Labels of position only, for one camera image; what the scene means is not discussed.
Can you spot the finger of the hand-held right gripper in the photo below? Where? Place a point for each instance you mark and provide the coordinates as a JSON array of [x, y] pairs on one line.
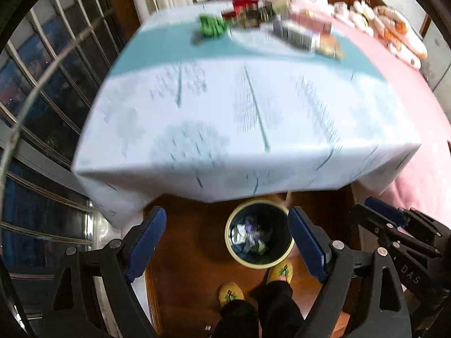
[[394, 234], [385, 211]]

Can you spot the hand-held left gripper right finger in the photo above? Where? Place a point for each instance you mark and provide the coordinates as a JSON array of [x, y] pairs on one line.
[[306, 246]]

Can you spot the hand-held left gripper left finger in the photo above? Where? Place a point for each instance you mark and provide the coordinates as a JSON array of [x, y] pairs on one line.
[[148, 243]]

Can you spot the blue bin with cream rim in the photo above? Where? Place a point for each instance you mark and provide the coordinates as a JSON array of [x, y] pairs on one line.
[[282, 218]]

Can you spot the green paper bag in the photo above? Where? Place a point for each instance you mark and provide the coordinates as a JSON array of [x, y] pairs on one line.
[[264, 248]]

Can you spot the purple plastic bag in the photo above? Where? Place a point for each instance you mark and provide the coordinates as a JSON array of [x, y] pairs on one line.
[[253, 223]]

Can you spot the white paper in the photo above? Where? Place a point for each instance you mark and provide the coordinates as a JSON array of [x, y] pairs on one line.
[[243, 235]]

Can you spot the yellow embroidered slipper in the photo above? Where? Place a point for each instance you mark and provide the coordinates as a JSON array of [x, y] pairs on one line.
[[230, 294], [280, 271]]

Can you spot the white window ledge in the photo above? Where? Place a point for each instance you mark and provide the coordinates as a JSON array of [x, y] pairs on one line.
[[102, 225]]

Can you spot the wooden table leg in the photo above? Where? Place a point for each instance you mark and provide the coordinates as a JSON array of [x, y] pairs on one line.
[[289, 199]]

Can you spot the person's left leg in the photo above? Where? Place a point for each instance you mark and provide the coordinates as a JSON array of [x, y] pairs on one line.
[[234, 320]]

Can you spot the pink blanket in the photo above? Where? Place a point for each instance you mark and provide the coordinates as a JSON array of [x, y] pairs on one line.
[[405, 105]]

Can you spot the tree print tablecloth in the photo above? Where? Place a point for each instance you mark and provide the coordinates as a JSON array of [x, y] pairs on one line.
[[211, 112]]

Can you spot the rolled bear print quilt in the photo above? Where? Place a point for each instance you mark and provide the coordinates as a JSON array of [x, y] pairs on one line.
[[398, 31]]

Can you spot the yellow white bee plush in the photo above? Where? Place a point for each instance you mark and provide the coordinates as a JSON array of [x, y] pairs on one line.
[[361, 16]]

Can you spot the pink box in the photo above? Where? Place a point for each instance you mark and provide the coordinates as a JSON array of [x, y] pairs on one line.
[[315, 24]]

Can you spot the white bunny plush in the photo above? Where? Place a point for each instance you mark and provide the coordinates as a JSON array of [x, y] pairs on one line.
[[341, 10]]

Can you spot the window with metal grille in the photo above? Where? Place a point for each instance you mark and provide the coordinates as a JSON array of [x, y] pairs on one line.
[[53, 60]]

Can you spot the green crumpled paper ball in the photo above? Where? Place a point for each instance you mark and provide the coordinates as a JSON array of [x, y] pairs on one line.
[[211, 26]]

